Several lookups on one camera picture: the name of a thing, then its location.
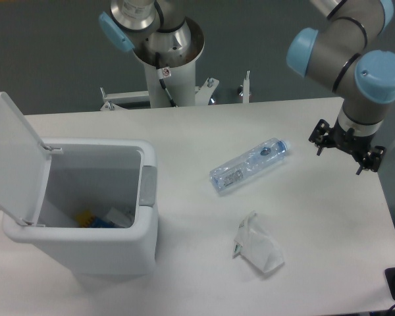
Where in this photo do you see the blue trash item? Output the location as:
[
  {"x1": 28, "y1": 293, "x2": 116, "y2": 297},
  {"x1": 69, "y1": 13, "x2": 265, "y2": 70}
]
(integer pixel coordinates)
[{"x1": 90, "y1": 217, "x2": 116, "y2": 228}]

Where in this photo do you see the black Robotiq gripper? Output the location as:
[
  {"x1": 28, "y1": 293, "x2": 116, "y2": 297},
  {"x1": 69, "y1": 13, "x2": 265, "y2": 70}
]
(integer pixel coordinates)
[{"x1": 308, "y1": 119, "x2": 386, "y2": 175}]

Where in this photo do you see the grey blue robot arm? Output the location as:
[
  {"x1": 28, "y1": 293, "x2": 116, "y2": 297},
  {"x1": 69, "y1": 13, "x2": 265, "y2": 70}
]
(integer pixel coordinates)
[{"x1": 98, "y1": 1, "x2": 395, "y2": 172}]

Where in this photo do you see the white trash can lid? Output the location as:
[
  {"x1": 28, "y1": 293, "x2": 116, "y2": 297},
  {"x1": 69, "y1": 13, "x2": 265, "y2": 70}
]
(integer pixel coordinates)
[{"x1": 0, "y1": 92, "x2": 63, "y2": 226}]

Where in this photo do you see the yellow trash item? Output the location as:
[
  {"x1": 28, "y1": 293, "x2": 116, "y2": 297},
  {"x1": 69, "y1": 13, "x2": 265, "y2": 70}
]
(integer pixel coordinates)
[{"x1": 74, "y1": 210, "x2": 95, "y2": 228}]

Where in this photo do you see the white trash item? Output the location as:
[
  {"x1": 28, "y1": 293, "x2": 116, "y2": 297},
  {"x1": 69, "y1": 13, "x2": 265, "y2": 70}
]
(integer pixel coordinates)
[{"x1": 105, "y1": 207, "x2": 134, "y2": 228}]

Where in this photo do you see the white plastic bag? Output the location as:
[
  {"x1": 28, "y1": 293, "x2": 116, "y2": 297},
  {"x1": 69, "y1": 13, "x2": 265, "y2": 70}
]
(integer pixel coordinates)
[{"x1": 232, "y1": 211, "x2": 285, "y2": 275}]

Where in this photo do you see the clear plastic water bottle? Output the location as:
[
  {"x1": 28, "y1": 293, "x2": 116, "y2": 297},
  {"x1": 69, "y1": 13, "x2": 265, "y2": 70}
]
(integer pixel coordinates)
[{"x1": 209, "y1": 138, "x2": 290, "y2": 196}]

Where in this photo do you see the white trash can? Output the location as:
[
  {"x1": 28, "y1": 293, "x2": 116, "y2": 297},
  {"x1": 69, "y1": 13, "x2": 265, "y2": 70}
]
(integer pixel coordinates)
[{"x1": 2, "y1": 138, "x2": 158, "y2": 275}]

